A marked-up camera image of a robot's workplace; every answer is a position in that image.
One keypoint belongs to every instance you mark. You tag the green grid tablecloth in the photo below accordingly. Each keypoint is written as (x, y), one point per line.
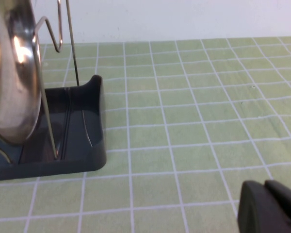
(184, 121)

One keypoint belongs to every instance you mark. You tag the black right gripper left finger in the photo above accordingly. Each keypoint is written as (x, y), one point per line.
(259, 211)

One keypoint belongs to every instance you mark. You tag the steel pot lid black knob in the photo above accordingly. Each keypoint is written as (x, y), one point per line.
(12, 85)

